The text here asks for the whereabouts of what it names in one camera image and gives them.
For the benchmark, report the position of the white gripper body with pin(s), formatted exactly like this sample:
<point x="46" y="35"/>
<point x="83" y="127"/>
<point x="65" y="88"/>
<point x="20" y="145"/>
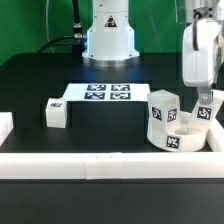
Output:
<point x="202" y="53"/>

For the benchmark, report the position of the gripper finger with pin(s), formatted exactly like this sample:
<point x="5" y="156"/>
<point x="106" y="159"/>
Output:
<point x="205" y="95"/>

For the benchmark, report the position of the white round stool seat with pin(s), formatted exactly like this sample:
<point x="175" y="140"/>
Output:
<point x="180" y="140"/>

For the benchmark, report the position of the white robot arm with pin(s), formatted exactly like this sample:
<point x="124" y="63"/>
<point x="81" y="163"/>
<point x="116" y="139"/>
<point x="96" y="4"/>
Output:
<point x="111" y="42"/>

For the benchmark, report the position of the white right fence bar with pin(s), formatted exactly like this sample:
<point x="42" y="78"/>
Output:
<point x="215" y="136"/>

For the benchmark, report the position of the white fence bar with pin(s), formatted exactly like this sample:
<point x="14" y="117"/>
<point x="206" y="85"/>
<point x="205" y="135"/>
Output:
<point x="6" y="125"/>
<point x="94" y="166"/>
<point x="215" y="136"/>

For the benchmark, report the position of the white marker sheet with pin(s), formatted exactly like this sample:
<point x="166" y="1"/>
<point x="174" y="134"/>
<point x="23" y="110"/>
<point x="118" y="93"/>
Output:
<point x="107" y="92"/>

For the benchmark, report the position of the white front fence bar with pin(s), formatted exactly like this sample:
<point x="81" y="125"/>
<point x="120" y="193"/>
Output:
<point x="94" y="166"/>

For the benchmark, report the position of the white left fence bar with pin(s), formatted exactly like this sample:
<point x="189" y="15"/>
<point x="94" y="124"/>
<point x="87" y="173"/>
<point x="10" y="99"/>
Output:
<point x="6" y="125"/>

